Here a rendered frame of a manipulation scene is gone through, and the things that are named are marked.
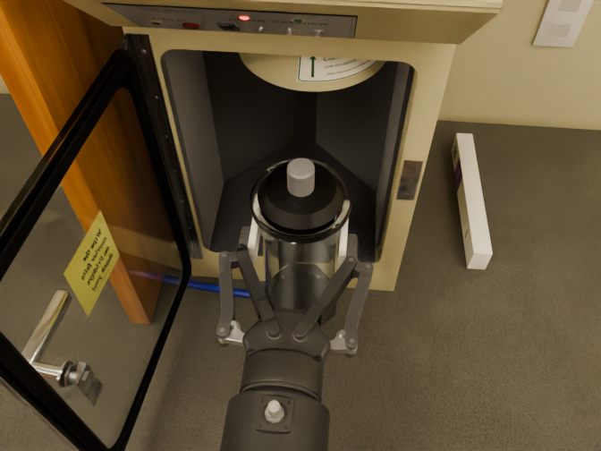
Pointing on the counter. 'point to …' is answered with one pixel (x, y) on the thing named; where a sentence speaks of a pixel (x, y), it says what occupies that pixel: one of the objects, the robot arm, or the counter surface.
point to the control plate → (172, 19)
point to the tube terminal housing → (352, 48)
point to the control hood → (437, 30)
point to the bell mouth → (310, 71)
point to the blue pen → (215, 288)
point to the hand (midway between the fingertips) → (300, 225)
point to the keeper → (409, 180)
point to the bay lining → (279, 123)
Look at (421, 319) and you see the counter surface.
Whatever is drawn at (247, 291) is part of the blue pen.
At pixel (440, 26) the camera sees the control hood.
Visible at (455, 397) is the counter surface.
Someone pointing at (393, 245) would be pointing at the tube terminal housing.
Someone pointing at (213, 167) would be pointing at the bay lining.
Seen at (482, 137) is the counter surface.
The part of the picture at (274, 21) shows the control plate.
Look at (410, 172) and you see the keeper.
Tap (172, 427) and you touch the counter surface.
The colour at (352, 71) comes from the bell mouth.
